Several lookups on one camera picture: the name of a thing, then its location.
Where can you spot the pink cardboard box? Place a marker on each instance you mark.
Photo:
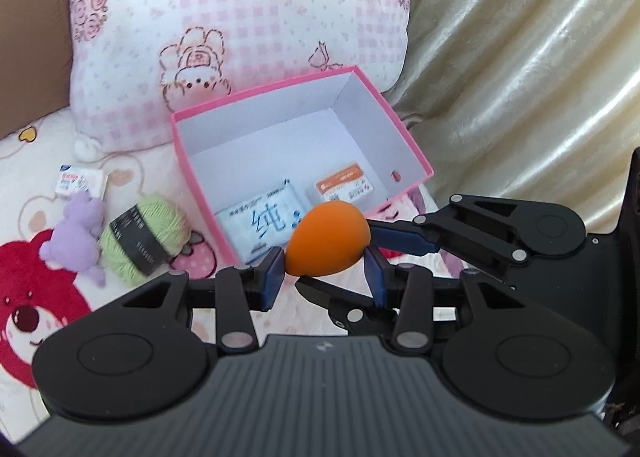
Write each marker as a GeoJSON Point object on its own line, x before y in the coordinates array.
{"type": "Point", "coordinates": [280, 137]}

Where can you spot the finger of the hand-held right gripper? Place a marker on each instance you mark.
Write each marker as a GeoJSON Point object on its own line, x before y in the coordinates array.
{"type": "Point", "coordinates": [345, 309]}
{"type": "Point", "coordinates": [400, 236]}

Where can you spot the printed bear blanket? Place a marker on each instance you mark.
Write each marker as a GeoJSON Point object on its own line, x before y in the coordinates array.
{"type": "Point", "coordinates": [30, 177]}

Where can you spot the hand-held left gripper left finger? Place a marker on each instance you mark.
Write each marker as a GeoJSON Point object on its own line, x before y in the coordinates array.
{"type": "Point", "coordinates": [272, 282]}

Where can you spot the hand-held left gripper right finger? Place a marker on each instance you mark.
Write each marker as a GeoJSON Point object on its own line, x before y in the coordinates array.
{"type": "Point", "coordinates": [376, 283]}

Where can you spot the purple plush toy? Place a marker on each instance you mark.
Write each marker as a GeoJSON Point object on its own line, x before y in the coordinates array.
{"type": "Point", "coordinates": [75, 232]}

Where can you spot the small white tissue packet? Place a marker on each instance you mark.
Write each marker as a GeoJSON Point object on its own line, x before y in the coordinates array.
{"type": "Point", "coordinates": [80, 182]}

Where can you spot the orange label plastic packet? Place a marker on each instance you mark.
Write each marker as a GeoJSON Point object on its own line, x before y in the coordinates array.
{"type": "Point", "coordinates": [340, 184]}

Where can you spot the green yarn ball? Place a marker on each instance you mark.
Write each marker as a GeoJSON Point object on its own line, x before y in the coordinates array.
{"type": "Point", "coordinates": [165, 222]}

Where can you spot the beige shiny curtain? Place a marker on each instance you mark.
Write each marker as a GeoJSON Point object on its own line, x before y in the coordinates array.
{"type": "Point", "coordinates": [525, 62]}

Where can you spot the pink checked pillow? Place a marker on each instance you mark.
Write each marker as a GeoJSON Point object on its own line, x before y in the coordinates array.
{"type": "Point", "coordinates": [225, 12]}

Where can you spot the orange egg-shaped sponge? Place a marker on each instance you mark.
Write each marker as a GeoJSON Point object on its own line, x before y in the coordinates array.
{"type": "Point", "coordinates": [325, 237]}

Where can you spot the white blue wet wipes packet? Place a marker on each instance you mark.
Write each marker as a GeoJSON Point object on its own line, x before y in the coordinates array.
{"type": "Point", "coordinates": [255, 222]}

